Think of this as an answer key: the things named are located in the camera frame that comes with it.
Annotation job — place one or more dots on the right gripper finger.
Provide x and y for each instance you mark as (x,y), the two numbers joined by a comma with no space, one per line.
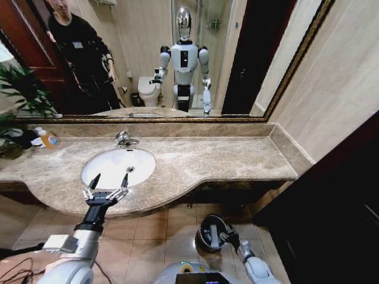
(231,229)
(225,236)

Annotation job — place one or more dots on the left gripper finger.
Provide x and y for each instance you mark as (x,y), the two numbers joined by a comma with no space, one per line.
(122,187)
(92,185)

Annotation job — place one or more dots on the round metal trash bin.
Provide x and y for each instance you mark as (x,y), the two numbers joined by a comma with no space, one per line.
(207,236)

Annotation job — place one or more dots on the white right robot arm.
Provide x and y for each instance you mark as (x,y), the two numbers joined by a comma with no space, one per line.
(257,266)

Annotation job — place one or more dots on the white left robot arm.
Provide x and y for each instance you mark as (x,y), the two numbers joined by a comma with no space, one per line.
(77,257)

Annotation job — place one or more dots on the chrome sink drain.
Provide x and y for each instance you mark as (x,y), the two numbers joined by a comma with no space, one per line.
(130,169)

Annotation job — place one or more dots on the white oval sink basin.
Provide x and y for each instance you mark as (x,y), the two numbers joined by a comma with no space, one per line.
(118,165)

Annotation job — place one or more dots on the small black waste bin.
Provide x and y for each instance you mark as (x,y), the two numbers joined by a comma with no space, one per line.
(136,100)

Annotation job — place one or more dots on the chrome faucet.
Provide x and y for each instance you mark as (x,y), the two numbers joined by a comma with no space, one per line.
(122,138)

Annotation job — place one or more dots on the orange soap bottle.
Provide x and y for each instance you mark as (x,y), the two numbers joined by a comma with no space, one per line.
(48,139)

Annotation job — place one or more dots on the white robot chest shell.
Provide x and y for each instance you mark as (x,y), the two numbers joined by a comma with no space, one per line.
(167,275)

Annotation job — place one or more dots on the black cloth bundle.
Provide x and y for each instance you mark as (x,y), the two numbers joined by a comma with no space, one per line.
(25,137)

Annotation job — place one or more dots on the dark wooden door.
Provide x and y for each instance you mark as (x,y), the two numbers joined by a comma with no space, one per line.
(331,207)

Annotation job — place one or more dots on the white toilet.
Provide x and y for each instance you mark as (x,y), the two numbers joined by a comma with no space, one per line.
(148,88)

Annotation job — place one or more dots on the green potted plant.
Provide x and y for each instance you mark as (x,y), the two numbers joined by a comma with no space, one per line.
(20,88)

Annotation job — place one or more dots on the person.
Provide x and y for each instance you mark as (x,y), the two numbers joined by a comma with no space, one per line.
(83,53)

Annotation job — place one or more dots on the mirrored white robot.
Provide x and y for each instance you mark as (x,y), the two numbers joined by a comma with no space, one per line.
(183,59)

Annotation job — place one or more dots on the dark framed wall mirror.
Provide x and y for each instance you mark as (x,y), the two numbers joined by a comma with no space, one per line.
(142,35)

